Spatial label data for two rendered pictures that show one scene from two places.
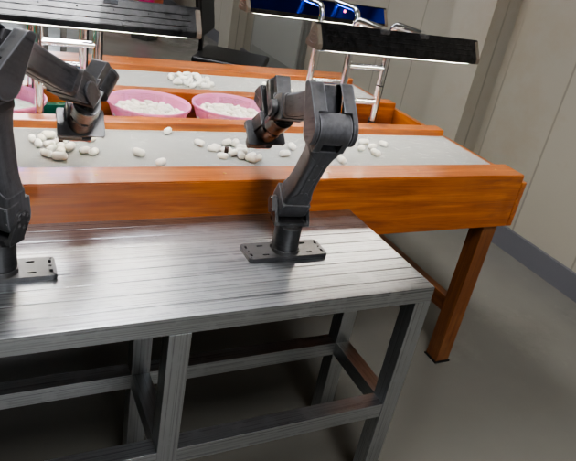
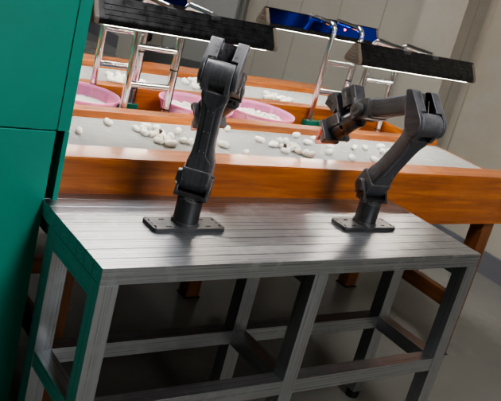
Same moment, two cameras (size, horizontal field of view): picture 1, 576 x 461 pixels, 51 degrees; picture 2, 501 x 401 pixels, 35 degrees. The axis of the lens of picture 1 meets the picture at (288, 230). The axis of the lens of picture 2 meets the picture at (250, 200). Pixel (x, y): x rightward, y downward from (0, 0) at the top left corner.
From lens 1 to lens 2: 106 cm
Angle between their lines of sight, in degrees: 11
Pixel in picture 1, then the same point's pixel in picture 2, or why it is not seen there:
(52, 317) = (243, 255)
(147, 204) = (252, 184)
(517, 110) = (478, 128)
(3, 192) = (210, 160)
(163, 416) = (295, 346)
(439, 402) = (448, 385)
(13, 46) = (243, 56)
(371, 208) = (405, 200)
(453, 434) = not seen: outside the picture
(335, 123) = (432, 120)
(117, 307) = (280, 251)
